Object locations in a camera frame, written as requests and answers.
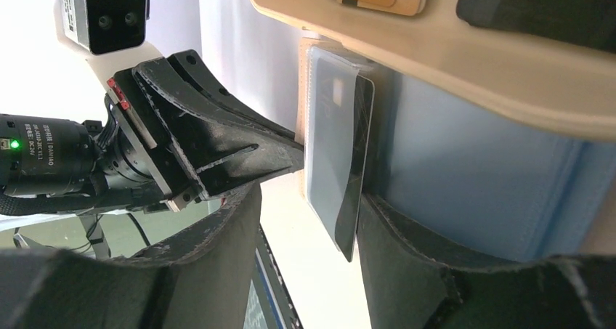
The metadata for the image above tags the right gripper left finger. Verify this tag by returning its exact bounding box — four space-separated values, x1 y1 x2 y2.
1 184 262 328

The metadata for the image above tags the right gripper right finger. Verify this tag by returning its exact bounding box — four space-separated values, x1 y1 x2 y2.
357 195 615 328

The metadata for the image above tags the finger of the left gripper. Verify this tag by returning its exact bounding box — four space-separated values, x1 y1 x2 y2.
132 57 304 198
166 50 294 142

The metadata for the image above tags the beige oval tray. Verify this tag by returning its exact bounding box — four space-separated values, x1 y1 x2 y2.
251 0 615 141

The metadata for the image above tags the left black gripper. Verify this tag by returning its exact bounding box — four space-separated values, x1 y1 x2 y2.
1 69 199 216

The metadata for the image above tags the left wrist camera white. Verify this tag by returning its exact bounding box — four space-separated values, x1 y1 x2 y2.
54 0 162 86

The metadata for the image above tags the black card in tray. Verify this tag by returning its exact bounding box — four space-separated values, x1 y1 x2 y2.
456 0 615 53

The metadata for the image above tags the black credit card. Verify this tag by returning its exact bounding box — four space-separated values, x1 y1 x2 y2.
334 75 374 262

